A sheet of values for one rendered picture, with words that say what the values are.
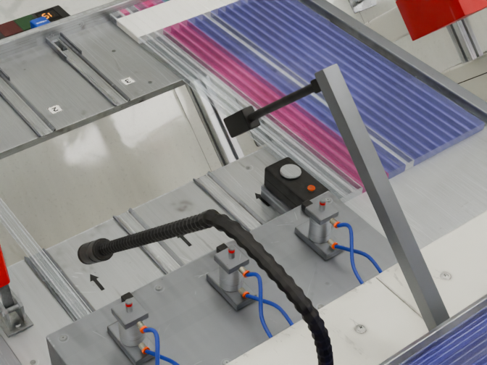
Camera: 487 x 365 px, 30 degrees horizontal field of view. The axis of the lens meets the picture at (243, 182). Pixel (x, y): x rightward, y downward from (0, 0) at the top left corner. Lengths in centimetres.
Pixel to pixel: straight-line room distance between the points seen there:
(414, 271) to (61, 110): 59
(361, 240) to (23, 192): 121
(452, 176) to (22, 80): 58
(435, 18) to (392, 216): 97
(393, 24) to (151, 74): 71
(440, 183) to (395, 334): 32
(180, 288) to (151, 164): 126
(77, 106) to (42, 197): 85
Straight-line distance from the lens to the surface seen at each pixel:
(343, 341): 82
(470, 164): 114
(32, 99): 123
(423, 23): 173
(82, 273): 98
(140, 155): 212
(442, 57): 263
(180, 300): 87
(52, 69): 129
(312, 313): 52
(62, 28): 135
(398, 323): 84
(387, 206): 76
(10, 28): 141
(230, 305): 86
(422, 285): 77
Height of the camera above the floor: 197
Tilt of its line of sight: 63 degrees down
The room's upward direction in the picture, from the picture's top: 71 degrees clockwise
